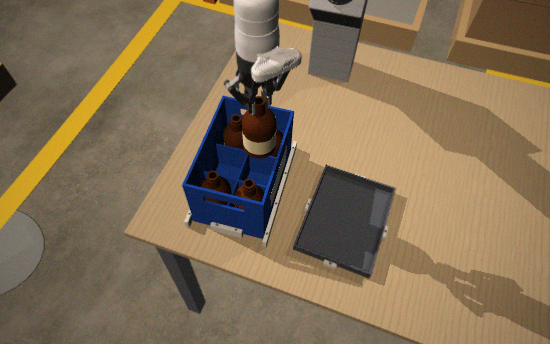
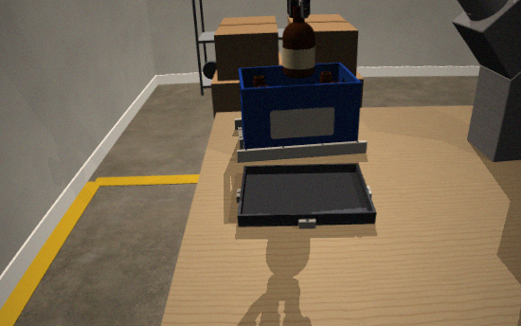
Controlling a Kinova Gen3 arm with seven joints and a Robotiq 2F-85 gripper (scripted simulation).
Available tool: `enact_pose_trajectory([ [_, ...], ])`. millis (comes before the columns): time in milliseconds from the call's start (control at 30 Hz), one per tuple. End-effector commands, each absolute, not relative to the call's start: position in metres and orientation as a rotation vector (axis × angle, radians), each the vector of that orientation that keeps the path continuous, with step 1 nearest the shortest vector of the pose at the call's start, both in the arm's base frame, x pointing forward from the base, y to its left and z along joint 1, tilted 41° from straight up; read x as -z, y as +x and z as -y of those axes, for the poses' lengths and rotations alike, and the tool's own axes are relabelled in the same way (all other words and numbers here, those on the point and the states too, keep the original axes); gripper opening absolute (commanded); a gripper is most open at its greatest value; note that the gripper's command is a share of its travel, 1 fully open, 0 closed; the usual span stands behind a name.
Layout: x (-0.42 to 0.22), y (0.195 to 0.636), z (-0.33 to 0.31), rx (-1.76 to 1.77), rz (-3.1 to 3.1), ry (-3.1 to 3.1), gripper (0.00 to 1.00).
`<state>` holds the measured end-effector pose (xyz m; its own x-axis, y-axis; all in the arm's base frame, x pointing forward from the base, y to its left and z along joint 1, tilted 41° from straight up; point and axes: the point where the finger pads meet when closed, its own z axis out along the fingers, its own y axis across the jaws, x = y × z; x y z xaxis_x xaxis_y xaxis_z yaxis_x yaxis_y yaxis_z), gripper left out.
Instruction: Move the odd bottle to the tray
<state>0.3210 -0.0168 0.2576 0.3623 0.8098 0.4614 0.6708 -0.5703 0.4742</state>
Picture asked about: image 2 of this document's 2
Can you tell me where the dark blue crate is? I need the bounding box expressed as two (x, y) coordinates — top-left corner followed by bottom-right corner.
(239, 63), (360, 149)

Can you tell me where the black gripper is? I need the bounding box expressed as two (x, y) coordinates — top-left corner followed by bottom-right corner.
(287, 0), (311, 19)

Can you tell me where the brown glass bottle with cream label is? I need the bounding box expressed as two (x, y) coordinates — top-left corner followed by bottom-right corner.
(282, 6), (315, 79)

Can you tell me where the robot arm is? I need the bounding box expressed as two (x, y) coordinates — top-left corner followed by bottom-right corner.
(458, 0), (509, 21)

